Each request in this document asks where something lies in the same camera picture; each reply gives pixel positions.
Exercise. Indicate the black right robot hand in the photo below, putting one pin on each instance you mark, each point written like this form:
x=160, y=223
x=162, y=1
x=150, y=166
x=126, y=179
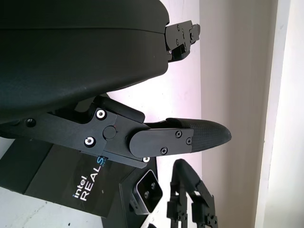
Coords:
x=204, y=202

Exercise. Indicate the black RealSense box lid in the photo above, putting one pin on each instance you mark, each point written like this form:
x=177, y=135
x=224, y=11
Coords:
x=54, y=175

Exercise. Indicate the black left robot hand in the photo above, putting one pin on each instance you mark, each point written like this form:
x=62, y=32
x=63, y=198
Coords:
x=71, y=59

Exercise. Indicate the small silver camera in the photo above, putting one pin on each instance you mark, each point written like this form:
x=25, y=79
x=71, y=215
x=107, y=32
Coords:
x=149, y=192

